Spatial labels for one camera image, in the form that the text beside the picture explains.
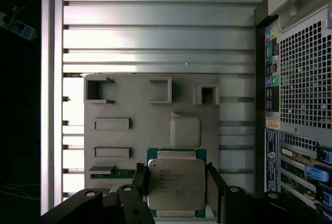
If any blue card retainer clip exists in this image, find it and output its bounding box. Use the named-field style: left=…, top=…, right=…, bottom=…
left=316, top=145, right=332, bottom=161
left=305, top=166, right=332, bottom=182

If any grey plastic parts rack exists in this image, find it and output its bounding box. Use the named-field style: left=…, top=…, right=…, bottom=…
left=83, top=73, right=221, bottom=219

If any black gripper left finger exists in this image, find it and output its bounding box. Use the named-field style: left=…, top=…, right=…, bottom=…
left=39, top=162, right=157, bottom=224

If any grey open PC case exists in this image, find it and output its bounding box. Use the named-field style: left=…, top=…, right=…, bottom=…
left=253, top=0, right=332, bottom=209

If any silver green CPU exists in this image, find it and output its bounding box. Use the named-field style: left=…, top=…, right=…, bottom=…
left=146, top=147, right=208, bottom=218

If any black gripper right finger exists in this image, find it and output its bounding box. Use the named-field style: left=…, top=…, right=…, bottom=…
left=205, top=162, right=324, bottom=224

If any green RAM stick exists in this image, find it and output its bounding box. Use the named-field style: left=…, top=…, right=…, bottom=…
left=90, top=171, right=137, bottom=180

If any white blue power strip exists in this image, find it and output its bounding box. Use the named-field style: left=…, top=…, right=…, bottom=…
left=0, top=11, right=37, bottom=40

